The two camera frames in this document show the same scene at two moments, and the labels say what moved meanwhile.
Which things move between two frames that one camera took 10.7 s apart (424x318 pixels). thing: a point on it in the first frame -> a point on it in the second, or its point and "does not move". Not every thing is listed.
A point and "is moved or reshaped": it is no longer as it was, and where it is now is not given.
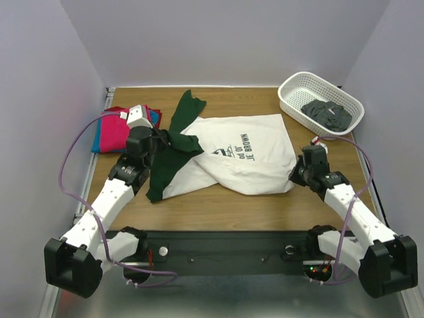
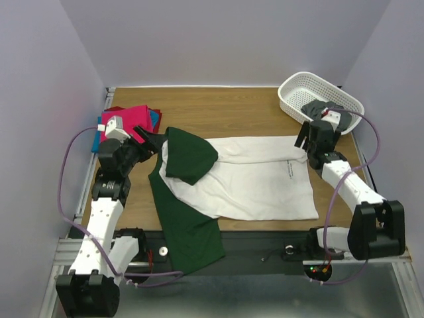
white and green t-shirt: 242,154 is moved or reshaped
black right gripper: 296,174 -> 307,137
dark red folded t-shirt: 124,108 does not move
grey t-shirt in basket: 329,114 does not move
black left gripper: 160,135 -> 151,146
